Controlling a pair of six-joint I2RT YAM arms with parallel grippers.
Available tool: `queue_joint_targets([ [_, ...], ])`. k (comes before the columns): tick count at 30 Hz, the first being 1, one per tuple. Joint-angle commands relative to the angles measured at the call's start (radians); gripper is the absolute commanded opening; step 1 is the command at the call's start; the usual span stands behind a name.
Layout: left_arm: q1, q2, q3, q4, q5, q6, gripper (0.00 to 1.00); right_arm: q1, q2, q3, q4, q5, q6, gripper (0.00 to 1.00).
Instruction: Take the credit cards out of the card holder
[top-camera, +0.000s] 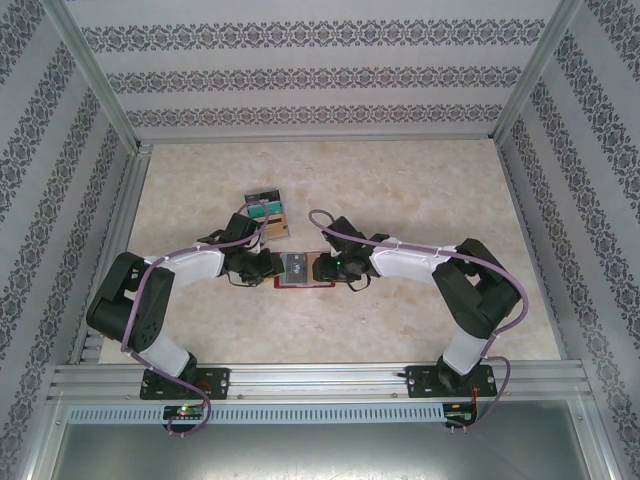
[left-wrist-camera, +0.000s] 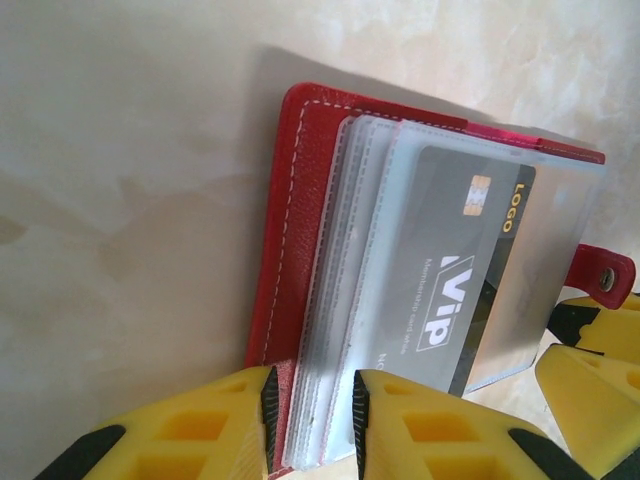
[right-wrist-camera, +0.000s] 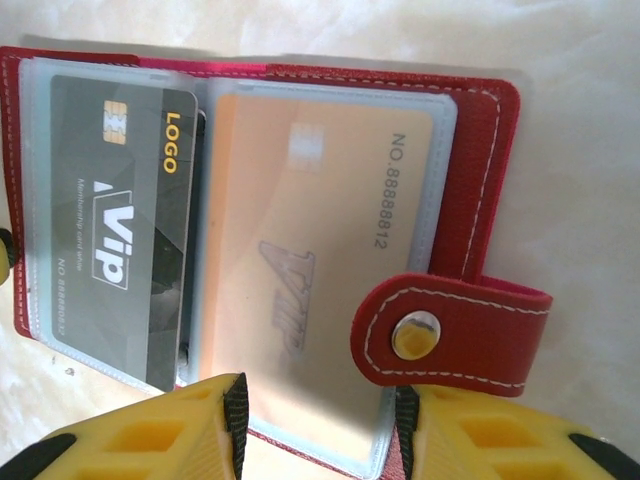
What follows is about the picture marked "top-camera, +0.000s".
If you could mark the red leather card holder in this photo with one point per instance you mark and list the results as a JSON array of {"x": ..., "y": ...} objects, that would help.
[{"x": 305, "y": 287}]

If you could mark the black VIP credit card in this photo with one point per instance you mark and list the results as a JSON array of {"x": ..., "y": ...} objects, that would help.
[{"x": 297, "y": 267}]

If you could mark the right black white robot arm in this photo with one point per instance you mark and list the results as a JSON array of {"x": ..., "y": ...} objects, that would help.
[{"x": 480, "y": 295}]

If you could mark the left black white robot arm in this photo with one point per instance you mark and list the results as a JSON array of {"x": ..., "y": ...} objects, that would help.
[{"x": 125, "y": 305}]

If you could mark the gold card in stand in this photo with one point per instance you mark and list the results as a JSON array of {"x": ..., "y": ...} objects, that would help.
[{"x": 277, "y": 227}]

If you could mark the teal card in stand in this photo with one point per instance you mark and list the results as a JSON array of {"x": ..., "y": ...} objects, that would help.
[{"x": 275, "y": 209}]

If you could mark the black card in stand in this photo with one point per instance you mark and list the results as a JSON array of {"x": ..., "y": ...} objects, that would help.
[{"x": 262, "y": 196}]

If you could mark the left controller board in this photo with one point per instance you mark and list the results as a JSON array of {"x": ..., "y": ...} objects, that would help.
[{"x": 185, "y": 411}]

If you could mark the controller board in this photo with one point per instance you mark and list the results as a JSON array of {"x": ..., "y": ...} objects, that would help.
[
  {"x": 185, "y": 411},
  {"x": 457, "y": 412}
]

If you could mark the grey metal sheet panel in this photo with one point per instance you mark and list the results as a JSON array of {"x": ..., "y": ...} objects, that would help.
[{"x": 320, "y": 455}]

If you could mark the right controller board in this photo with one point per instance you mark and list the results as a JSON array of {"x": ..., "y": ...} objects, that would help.
[{"x": 457, "y": 412}]

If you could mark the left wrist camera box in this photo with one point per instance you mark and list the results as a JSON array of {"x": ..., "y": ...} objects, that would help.
[{"x": 256, "y": 245}]

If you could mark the aluminium mounting rail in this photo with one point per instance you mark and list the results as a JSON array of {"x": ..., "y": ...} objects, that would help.
[{"x": 320, "y": 382}]

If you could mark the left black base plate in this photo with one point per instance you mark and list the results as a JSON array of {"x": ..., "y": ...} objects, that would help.
[{"x": 220, "y": 382}]

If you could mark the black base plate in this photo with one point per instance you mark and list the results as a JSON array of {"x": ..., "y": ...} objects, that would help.
[
  {"x": 420, "y": 382},
  {"x": 220, "y": 382}
]

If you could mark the silver aluminium frame beam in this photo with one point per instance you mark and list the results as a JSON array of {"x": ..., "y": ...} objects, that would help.
[{"x": 320, "y": 135}]

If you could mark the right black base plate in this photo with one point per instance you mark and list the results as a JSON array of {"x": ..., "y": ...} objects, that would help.
[{"x": 420, "y": 382}]

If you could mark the silver aluminium side rail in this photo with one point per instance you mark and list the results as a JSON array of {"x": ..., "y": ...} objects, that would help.
[{"x": 133, "y": 180}]

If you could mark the silver aluminium frame post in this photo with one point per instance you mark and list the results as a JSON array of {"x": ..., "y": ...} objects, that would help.
[
  {"x": 100, "y": 75},
  {"x": 537, "y": 75}
]

